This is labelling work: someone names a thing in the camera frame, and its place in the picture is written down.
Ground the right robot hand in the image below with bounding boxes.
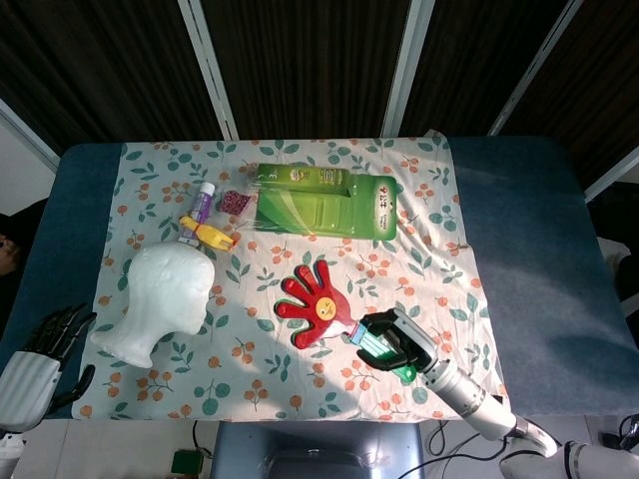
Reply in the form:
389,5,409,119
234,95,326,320
355,307,449,376

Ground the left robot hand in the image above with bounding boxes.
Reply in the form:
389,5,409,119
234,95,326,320
0,302,98,434

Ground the red hand clapper toy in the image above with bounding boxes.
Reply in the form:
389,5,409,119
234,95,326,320
275,258,421,386

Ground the robot base body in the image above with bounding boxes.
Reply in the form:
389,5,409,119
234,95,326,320
209,421,428,479

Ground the person in dark clothes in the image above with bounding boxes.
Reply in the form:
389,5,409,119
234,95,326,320
0,199,49,275

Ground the white foam mannequin head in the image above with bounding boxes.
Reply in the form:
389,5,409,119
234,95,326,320
89,241,216,369

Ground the floral tablecloth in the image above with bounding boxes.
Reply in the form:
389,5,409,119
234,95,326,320
71,131,511,423

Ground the green blister pack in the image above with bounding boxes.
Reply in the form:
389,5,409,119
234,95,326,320
255,163,398,241

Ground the blue table mat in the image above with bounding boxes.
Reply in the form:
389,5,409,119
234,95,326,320
0,137,639,420

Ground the green circuit board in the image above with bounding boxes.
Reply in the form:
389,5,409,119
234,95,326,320
171,448,205,475

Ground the purple bead bag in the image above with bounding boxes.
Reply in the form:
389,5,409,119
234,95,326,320
219,190,253,217

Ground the yellow plastic toy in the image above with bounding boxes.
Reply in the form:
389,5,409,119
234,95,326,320
178,215,236,253

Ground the purple white tube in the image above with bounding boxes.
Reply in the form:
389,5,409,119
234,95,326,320
192,181,217,225

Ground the black cable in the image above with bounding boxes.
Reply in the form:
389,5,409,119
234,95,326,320
191,420,214,458

